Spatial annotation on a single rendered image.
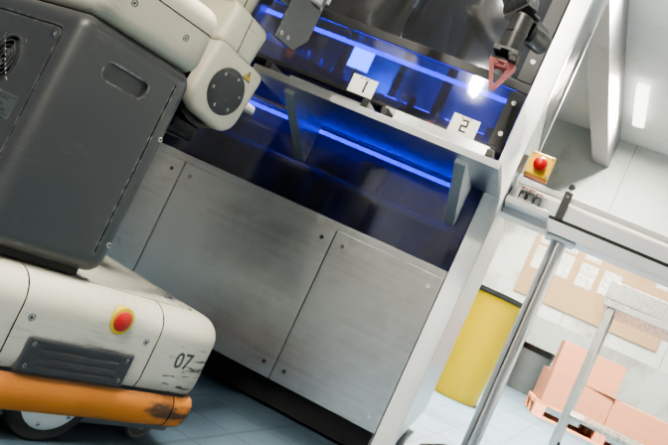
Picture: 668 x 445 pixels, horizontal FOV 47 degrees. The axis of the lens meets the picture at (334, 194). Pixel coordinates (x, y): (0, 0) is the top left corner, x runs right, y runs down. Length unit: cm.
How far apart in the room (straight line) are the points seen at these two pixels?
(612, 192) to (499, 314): 527
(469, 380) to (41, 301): 399
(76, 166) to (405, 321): 124
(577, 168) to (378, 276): 800
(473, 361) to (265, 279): 285
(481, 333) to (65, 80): 404
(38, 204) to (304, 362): 122
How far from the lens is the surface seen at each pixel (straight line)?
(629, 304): 475
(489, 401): 240
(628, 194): 1008
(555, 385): 692
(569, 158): 1020
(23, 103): 130
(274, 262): 235
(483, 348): 503
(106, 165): 134
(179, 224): 247
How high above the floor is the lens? 50
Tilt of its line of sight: 4 degrees up
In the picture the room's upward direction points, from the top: 25 degrees clockwise
